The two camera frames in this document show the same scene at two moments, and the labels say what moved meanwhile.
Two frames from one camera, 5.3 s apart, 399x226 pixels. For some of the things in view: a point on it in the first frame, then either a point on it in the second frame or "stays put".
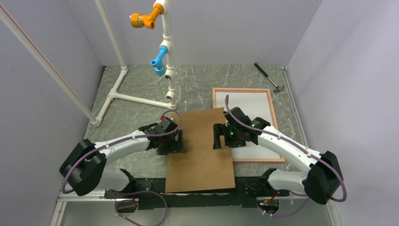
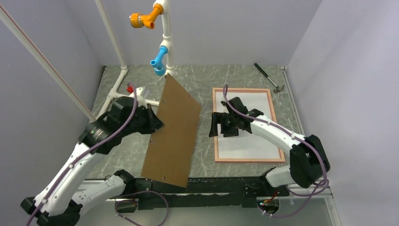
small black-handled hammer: x=277 y=89 stays put
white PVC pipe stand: x=114 y=95 stays put
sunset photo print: x=256 y=104 stays put
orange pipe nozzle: x=138 y=20 stays put
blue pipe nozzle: x=159 y=64 stays put
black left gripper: x=176 y=146 → x=154 y=124
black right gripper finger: x=219 y=130 → x=216 y=118
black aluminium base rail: x=148 y=193 stays put
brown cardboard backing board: x=200 y=167 → x=171 y=154
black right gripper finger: x=217 y=143 → x=213 y=131
